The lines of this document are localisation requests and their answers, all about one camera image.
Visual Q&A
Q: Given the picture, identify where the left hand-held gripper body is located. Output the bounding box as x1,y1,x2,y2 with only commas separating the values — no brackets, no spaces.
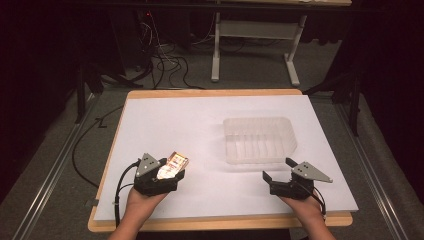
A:
133,152,178,197

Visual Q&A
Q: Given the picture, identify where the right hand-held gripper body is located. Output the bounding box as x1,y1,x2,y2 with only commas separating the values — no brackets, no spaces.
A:
269,161,334,201

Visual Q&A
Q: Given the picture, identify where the orange and white snack packet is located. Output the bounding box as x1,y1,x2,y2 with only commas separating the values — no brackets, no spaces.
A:
156,150,190,181

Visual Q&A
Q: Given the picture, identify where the person's left hand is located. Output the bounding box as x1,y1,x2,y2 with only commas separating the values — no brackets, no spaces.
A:
124,187,168,225

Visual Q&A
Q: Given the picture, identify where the person's right hand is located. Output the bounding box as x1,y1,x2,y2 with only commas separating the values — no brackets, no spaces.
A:
279,193,324,228

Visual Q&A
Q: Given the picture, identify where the clear plastic container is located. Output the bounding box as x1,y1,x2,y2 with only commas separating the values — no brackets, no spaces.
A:
222,116,299,165

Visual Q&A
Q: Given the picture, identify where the white board sheet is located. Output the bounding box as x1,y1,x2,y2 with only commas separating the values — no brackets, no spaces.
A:
93,94,360,223

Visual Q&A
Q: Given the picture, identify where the black metal stand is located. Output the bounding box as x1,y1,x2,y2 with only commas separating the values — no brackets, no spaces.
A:
302,66,364,138
74,61,105,125

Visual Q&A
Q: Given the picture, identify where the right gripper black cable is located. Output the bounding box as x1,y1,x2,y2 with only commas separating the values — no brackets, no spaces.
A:
311,186,328,222

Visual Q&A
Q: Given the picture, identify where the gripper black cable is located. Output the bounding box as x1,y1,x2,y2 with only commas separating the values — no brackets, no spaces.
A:
113,159,142,228
311,186,328,222

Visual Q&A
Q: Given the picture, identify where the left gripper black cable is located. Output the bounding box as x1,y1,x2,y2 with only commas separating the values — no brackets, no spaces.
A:
113,159,142,228

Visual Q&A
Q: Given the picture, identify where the metal floor rail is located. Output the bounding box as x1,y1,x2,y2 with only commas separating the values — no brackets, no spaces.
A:
11,93,101,240
333,99,403,240

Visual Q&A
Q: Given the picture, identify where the black floor cable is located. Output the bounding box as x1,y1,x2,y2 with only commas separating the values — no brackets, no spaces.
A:
71,105,125,190

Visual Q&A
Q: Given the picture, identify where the tangle of cables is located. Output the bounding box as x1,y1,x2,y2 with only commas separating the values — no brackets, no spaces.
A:
128,9,216,91

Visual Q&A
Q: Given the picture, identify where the white desk frame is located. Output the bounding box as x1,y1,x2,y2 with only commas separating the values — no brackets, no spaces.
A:
210,11,308,88

